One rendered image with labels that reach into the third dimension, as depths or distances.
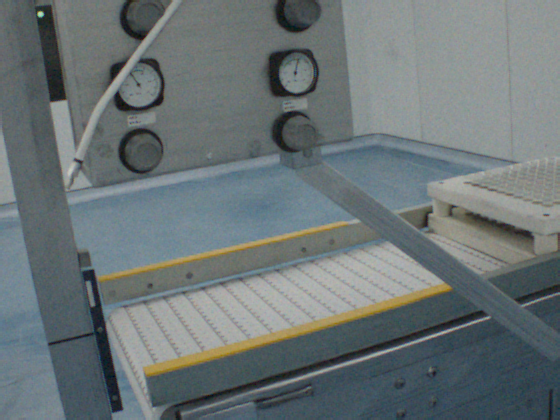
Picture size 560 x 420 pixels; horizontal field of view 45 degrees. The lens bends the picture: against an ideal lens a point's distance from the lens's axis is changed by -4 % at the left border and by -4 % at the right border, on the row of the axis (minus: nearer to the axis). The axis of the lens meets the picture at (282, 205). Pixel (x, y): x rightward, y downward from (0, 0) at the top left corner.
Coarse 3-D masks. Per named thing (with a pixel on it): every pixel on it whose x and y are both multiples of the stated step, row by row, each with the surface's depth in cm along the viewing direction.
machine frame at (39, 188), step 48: (0, 0) 73; (0, 48) 74; (0, 96) 75; (48, 96) 77; (48, 144) 79; (48, 192) 80; (48, 240) 81; (48, 288) 82; (48, 336) 83; (96, 384) 87
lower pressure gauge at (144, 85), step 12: (144, 60) 48; (156, 60) 49; (132, 72) 48; (144, 72) 49; (156, 72) 49; (132, 84) 49; (144, 84) 49; (156, 84) 49; (120, 96) 48; (132, 96) 49; (144, 96) 49; (156, 96) 49; (120, 108) 49; (132, 108) 49; (144, 108) 49
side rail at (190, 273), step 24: (408, 216) 98; (288, 240) 91; (312, 240) 93; (336, 240) 94; (360, 240) 96; (192, 264) 87; (216, 264) 88; (240, 264) 89; (264, 264) 91; (120, 288) 84; (144, 288) 85; (168, 288) 86
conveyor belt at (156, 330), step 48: (432, 240) 95; (240, 288) 86; (288, 288) 84; (336, 288) 82; (384, 288) 81; (144, 336) 75; (192, 336) 74; (240, 336) 72; (144, 384) 65; (240, 384) 64
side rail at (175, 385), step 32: (544, 256) 75; (512, 288) 73; (384, 320) 67; (416, 320) 68; (256, 352) 62; (288, 352) 63; (320, 352) 64; (160, 384) 59; (192, 384) 60; (224, 384) 61
